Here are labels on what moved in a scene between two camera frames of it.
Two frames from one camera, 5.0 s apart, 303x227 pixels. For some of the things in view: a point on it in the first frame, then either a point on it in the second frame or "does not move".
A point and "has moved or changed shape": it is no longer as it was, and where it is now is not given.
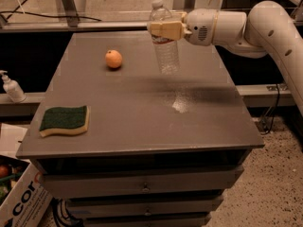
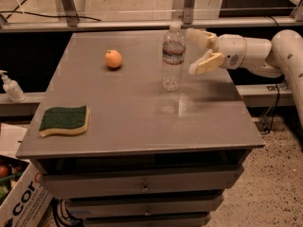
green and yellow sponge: x=63 y=120 does not move
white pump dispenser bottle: x=12 y=89 does not move
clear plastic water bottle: x=167 y=50 has moved or changed shape
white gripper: x=200 y=27 to x=231 y=50
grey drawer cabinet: x=161 y=149 does not move
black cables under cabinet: x=62 y=214 does not move
